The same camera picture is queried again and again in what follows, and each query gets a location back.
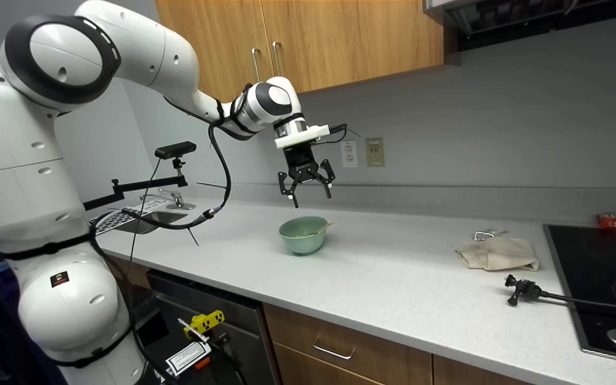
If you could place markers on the black camera on stand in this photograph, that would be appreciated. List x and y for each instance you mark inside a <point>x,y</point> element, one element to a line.
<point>166,151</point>

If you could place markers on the black induction cooktop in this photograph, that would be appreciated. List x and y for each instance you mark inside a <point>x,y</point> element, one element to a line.
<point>585,259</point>

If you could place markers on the beige folded cloth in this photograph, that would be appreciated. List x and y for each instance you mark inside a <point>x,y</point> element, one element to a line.
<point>499,255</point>

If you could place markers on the black range hood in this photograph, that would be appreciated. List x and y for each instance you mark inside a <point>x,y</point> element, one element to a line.
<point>487,22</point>

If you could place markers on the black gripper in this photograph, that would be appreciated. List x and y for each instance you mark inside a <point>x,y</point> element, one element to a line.
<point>303,165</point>

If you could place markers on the wooden upper cabinets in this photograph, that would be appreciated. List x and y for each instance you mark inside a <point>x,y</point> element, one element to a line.
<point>315,43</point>

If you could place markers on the black camera mount on counter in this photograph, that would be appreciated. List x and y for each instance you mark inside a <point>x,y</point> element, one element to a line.
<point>532,290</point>

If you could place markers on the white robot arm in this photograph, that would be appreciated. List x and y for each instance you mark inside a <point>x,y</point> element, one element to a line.
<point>70,302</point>

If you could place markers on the beige wall switch plate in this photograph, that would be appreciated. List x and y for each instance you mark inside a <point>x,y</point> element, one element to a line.
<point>375,151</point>

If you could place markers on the mint green bowl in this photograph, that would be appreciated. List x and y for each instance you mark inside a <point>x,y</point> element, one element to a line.
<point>304,236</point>

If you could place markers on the yellow clamp tool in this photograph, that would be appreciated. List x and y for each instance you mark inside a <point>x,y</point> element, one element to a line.
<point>199,323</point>

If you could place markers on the clear plastic item by cloth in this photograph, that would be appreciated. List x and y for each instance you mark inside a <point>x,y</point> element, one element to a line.
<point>489,234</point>

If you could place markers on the white wall outlet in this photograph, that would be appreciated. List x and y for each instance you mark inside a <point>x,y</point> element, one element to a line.
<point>350,154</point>

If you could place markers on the wooden lower drawers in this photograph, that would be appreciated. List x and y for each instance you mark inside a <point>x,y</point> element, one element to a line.
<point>312,351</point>

